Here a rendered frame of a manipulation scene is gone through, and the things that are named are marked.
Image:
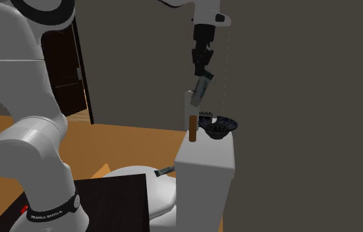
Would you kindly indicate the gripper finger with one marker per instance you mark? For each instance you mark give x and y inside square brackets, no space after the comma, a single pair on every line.
[196,61]
[208,58]

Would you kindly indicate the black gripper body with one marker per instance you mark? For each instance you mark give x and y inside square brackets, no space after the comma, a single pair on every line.
[204,33]

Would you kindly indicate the grey printed tube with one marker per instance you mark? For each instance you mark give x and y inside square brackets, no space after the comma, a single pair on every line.
[201,90]

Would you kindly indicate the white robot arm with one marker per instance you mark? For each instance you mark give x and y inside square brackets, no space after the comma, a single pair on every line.
[14,96]

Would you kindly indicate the white upright box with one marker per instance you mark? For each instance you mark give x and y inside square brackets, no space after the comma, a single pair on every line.
[188,106]

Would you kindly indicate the brown cylinder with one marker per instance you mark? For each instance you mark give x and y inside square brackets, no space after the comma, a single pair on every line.
[193,128]

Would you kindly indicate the dark patterned bowl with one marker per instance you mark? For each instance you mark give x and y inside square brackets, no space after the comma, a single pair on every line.
[218,128]

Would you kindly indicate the small dark grey tube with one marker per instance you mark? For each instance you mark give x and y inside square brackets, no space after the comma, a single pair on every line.
[164,171]

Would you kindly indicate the white toilet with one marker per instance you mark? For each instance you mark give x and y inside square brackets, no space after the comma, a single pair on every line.
[205,180]

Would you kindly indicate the dark wooden door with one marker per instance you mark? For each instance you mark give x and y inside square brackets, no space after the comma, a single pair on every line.
[62,74]

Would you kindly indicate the dark robot stand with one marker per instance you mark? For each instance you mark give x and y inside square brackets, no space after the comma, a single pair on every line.
[113,205]

